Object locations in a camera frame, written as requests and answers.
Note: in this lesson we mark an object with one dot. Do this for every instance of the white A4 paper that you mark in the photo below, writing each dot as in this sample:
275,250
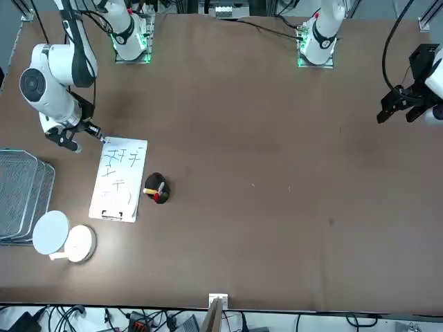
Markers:
121,173

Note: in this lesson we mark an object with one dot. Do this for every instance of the red capped marker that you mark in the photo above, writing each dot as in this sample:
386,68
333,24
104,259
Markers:
156,197

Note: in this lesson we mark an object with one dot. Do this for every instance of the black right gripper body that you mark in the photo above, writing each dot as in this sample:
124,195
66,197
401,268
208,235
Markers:
87,114

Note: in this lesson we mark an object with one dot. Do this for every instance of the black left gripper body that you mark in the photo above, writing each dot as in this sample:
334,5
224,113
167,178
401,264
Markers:
424,62

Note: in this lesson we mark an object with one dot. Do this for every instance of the black metal clipboard clip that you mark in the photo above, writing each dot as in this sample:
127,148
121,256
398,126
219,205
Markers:
112,215

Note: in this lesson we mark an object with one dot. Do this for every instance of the white table edge bracket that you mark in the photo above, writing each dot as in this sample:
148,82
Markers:
224,298

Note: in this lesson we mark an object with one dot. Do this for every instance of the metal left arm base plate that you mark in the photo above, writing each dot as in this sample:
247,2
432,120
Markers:
328,65

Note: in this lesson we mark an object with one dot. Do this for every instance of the black pen holder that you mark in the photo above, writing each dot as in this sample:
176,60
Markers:
152,180

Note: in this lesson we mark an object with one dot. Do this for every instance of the power strip with red switches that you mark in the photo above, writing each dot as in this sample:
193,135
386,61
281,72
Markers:
139,323

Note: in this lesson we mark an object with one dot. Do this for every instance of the grey mesh tray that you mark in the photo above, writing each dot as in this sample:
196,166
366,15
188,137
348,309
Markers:
51,186
17,186
43,180

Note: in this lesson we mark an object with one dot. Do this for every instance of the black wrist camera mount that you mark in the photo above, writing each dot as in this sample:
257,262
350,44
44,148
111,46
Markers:
64,140

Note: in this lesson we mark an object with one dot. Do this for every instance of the yellow capped marker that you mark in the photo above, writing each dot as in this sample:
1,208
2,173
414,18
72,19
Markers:
150,190

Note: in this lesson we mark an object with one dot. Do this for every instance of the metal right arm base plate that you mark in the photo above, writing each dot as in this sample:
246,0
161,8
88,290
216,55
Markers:
119,61

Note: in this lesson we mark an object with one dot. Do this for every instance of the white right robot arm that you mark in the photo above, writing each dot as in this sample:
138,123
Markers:
52,69

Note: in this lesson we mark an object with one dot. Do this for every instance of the white desk lamp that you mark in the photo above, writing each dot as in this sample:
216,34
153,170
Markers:
50,231

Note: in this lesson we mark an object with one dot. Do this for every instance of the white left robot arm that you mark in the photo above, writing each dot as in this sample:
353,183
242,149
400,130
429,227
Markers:
323,34

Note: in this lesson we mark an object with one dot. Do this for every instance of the white clipboard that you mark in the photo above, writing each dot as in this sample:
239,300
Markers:
95,218

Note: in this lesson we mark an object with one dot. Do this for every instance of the aluminium corner bracket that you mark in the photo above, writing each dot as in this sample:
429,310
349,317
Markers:
27,14
424,23

